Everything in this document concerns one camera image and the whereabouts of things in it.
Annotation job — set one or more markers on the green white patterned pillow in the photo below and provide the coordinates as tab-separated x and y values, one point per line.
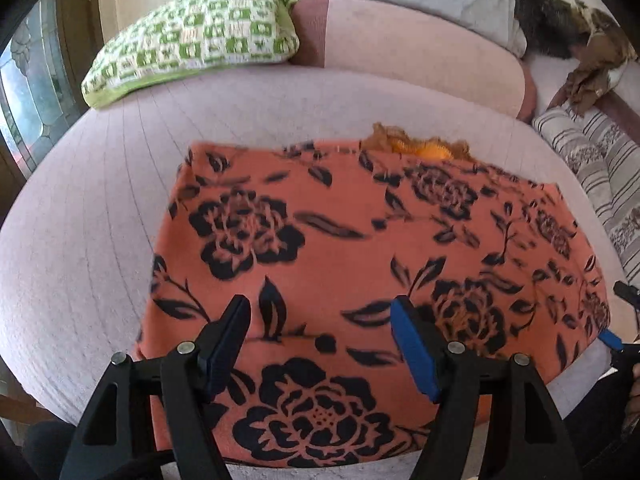
185	37

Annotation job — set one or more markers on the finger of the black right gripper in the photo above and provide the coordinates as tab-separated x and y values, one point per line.
629	293

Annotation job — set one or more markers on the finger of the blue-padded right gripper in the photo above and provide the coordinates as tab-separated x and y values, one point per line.
613	342

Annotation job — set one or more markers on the pink quilted bed cover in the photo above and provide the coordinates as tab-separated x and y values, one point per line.
76	246

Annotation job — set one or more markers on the striped grey white blanket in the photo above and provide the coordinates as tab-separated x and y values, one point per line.
605	161

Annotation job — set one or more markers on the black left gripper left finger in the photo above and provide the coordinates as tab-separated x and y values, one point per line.
220	342

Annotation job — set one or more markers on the orange floral black-print garment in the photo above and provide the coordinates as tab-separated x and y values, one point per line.
320	238

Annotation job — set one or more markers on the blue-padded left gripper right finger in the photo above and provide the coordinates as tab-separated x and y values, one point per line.
421	345

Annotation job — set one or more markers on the stained glass window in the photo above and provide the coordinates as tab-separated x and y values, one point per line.
37	101

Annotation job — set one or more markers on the brown crumpled cloth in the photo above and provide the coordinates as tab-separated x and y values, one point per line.
602	60

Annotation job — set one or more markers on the pink long bolster pillow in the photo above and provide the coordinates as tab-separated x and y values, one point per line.
393	42

